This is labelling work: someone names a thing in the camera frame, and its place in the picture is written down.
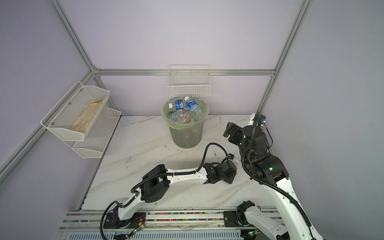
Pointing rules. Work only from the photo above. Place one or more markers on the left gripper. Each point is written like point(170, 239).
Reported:
point(231, 178)

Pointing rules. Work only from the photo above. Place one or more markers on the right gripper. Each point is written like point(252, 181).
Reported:
point(235, 130)

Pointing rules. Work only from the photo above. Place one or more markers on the Pocari Sweat bottle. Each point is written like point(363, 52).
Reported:
point(194, 108)

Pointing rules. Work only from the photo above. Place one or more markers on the clear purple label bottle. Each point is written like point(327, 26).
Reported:
point(178, 116)

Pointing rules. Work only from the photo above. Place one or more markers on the blue label water bottle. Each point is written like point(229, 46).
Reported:
point(176, 105)

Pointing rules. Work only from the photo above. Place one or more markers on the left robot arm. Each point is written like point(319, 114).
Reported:
point(157, 182)

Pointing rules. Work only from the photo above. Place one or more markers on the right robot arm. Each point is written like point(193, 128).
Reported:
point(260, 165)

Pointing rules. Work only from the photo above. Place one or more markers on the mesh waste bin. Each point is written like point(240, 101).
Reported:
point(187, 138)

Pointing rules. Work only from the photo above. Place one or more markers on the green bin liner bag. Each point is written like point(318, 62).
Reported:
point(189, 120)

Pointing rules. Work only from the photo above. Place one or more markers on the lower white mesh shelf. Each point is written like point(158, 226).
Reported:
point(99, 135)

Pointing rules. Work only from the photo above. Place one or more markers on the white mesh shelf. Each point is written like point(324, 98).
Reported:
point(62, 118)
point(99, 135)

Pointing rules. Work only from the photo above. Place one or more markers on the upper white mesh shelf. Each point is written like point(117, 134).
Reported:
point(62, 118)

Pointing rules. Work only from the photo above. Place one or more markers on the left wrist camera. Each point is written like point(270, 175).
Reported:
point(230, 157)

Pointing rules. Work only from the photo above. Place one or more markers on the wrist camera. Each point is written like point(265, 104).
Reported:
point(230, 157)
point(257, 117)

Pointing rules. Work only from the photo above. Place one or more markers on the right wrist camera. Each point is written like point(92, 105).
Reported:
point(257, 117)

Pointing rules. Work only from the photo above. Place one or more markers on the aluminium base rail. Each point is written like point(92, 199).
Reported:
point(176, 225)

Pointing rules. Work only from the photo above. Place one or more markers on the white wire wall basket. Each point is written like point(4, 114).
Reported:
point(189, 80)

